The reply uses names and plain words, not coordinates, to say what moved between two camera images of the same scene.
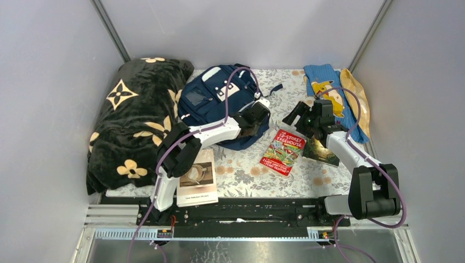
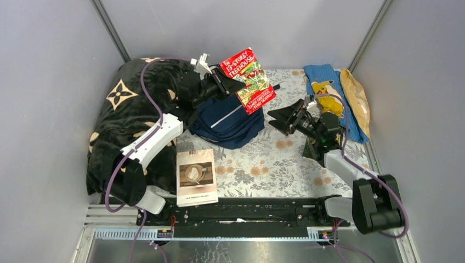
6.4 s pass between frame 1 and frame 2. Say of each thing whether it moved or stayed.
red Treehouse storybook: moved
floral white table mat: stayed
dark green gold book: stayed
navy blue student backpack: stayed
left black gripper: moved
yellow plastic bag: stayed
